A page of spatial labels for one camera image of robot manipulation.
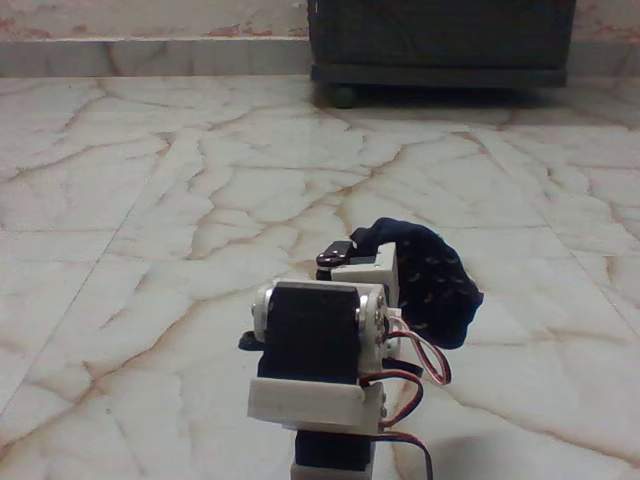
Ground dark navy sock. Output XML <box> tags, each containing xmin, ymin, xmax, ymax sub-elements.
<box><xmin>236</xmin><ymin>216</ymin><xmax>486</xmax><ymax>352</ymax></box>

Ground dark wooden cabinet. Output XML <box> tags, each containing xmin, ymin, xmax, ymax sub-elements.
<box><xmin>306</xmin><ymin>0</ymin><xmax>577</xmax><ymax>90</ymax></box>

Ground red white black servo cable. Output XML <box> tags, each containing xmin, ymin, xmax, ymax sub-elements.
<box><xmin>388</xmin><ymin>310</ymin><xmax>454</xmax><ymax>387</ymax></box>

